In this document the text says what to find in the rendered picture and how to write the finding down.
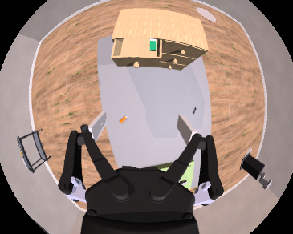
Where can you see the small wooden chest of drawers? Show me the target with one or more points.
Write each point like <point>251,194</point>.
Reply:
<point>161,24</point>

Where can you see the white and green eraser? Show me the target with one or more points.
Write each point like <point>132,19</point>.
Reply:
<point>152,44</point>

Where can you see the brown wooden drawer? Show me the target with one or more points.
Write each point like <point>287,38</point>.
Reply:
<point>181,49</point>
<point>171,65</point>
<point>136,53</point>
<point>172,58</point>

